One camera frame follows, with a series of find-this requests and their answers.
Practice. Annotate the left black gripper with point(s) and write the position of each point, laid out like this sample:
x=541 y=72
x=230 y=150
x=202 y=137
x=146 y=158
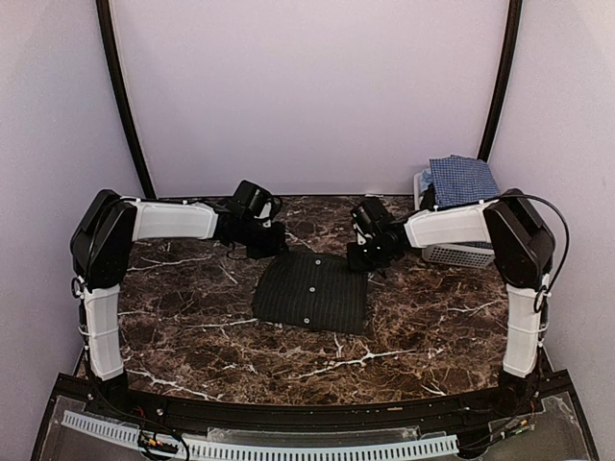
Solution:
x=276 y=248

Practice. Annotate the light blue shirt in basket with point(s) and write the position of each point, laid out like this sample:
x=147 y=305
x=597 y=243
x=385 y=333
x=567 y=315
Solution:
x=425 y=180

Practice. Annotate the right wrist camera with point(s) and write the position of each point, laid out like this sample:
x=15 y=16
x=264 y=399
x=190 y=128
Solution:
x=370 y=219

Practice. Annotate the right black frame post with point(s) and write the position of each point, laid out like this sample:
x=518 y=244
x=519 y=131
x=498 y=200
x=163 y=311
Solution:
x=511 y=31

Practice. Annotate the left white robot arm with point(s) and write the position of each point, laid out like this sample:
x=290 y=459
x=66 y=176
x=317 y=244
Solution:
x=102 y=243

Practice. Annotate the left black frame post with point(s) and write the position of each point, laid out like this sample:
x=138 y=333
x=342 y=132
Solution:
x=103 y=8

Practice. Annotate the black frame post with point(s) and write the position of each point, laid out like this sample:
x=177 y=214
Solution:
x=103 y=8
x=511 y=31

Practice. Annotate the black pinstriped long sleeve shirt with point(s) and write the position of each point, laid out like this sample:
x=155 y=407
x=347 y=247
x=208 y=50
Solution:
x=310 y=290

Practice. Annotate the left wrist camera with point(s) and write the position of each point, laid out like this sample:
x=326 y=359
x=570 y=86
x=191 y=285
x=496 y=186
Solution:
x=251 y=202

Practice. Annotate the white perforated plastic basket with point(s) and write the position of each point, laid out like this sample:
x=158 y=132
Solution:
x=471 y=255

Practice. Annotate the blue checkered long sleeve shirt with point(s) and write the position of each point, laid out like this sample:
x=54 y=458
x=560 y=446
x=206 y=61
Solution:
x=459 y=180

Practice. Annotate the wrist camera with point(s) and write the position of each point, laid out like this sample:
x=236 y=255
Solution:
x=251 y=202
x=370 y=219

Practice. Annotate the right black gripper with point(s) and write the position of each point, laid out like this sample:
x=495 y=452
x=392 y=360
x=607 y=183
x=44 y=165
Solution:
x=356 y=262

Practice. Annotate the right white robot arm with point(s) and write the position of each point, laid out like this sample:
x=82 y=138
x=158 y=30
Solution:
x=522 y=242

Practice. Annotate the black front table rail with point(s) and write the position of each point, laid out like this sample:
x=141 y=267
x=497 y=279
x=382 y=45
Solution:
x=453 y=412

